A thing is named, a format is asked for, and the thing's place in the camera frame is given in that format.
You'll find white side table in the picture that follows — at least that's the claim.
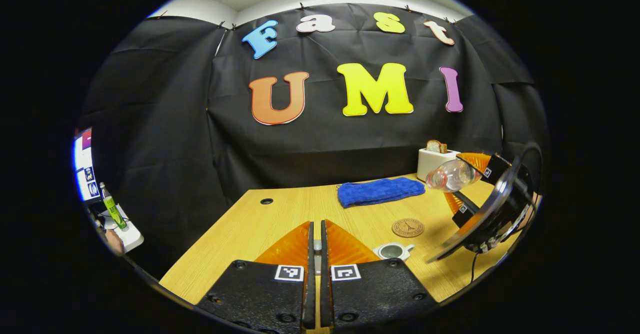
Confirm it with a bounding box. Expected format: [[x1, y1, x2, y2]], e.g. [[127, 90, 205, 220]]
[[97, 204, 145, 253]]

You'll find white ceramic teacup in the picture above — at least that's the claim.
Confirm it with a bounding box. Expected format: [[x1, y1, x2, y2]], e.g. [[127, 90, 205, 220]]
[[372, 242, 415, 261]]

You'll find computer monitor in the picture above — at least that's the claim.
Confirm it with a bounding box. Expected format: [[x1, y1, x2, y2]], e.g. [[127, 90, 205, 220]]
[[74, 128, 101, 203]]

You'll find black backdrop cloth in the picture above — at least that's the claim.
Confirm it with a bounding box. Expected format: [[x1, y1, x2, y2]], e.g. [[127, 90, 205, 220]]
[[80, 3, 548, 274]]

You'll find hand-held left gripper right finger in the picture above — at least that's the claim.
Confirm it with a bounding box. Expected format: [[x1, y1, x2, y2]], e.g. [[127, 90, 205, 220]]
[[320, 219, 440, 332]]

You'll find green drink bottle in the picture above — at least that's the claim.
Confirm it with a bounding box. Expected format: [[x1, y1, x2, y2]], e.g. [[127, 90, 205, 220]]
[[99, 183, 130, 232]]

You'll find round brown coaster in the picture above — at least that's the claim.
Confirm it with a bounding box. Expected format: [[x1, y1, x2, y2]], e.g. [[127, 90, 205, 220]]
[[391, 218, 425, 238]]

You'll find clear plastic water bottle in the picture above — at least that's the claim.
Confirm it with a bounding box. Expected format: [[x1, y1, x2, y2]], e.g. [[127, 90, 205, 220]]
[[425, 159, 477, 193]]

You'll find white toaster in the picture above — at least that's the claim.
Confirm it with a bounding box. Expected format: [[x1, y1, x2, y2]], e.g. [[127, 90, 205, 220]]
[[416, 148, 462, 182]]

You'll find blue towel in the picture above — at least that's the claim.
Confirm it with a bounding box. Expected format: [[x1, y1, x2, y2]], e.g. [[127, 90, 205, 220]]
[[337, 177, 426, 208]]

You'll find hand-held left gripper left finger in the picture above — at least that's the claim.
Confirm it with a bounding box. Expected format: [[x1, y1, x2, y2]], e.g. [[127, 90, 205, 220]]
[[196, 221, 317, 334]]

